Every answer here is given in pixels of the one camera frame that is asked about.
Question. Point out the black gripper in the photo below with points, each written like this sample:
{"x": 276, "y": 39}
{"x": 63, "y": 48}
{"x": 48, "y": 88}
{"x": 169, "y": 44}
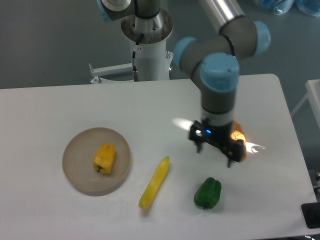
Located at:
{"x": 218, "y": 137}

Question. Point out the yellow bell pepper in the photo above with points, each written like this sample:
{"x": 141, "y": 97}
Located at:
{"x": 104, "y": 158}

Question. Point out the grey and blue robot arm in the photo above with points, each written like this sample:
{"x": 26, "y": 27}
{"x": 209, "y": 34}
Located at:
{"x": 212, "y": 65}

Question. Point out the green bell pepper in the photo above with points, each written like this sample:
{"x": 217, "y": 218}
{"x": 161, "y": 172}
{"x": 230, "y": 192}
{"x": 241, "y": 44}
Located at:
{"x": 208, "y": 194}

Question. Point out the beige round plate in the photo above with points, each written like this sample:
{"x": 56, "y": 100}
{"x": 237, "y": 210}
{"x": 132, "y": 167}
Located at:
{"x": 77, "y": 161}

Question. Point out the orange pumpkin slice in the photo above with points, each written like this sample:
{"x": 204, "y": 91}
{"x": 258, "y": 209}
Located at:
{"x": 236, "y": 134}

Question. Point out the black device at table edge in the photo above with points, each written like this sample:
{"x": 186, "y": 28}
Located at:
{"x": 311, "y": 214}

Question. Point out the white side table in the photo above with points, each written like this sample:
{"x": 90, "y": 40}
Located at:
{"x": 313, "y": 96}

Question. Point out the blue plastic bag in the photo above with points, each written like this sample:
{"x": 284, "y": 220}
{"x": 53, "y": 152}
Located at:
{"x": 309, "y": 7}
{"x": 275, "y": 7}

